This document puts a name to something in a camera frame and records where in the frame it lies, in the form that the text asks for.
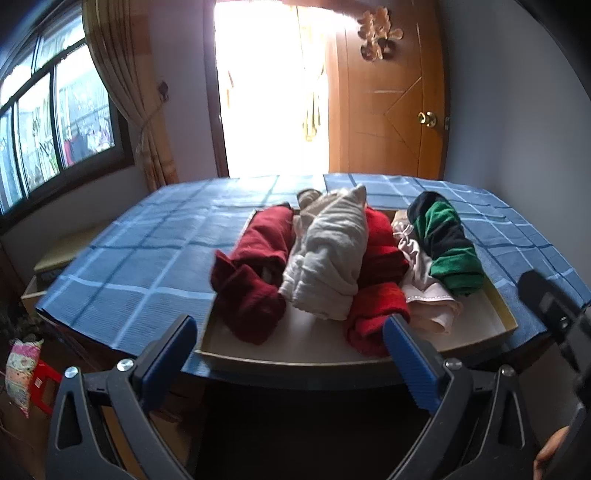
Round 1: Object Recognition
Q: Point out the dark framed window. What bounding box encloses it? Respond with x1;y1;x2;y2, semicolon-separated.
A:
1;1;133;230

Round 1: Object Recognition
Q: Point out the green black underwear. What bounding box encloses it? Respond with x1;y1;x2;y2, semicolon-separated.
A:
407;191;485;296

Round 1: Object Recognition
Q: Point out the bright red underwear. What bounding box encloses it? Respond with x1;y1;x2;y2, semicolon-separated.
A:
342;207;410;357

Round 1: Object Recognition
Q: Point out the white shallow tray box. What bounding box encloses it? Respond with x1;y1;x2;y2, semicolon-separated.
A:
195;207;519;370

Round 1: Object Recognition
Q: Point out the brass door knob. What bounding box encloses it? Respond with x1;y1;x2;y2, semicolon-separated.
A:
418;111;438;129

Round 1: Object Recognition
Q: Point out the person's right hand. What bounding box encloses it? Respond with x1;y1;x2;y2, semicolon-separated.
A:
533;426;569;480

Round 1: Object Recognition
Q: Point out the beige brown underwear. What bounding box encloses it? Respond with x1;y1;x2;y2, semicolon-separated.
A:
297;188;324;218

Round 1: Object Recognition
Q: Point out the brown curtain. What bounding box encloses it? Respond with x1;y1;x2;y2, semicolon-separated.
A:
82;1;178;192

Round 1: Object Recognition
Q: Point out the pink floral bag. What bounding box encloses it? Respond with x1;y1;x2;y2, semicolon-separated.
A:
5;340;43;418

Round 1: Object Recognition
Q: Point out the blue plaid bed cover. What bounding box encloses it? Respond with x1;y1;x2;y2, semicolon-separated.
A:
36;173;590;359

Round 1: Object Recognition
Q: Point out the curtain tieback hook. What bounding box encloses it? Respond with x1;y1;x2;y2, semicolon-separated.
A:
157;81;169;102

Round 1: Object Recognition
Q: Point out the gold door ornament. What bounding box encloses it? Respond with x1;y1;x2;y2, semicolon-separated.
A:
358;6;404;62

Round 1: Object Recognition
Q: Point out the wooden door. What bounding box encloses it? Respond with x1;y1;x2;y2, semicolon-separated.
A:
327;1;449;180

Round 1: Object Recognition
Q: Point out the dark red underwear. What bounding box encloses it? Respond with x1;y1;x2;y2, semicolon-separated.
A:
211;204;294;345

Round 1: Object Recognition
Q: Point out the pink underwear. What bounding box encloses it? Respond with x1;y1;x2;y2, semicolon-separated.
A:
391;210;462;334

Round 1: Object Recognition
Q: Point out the white dotted underwear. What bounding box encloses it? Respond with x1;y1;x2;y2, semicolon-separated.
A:
280;185;369;321

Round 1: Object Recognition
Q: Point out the red plastic stool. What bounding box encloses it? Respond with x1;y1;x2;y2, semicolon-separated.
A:
28;360;62;417

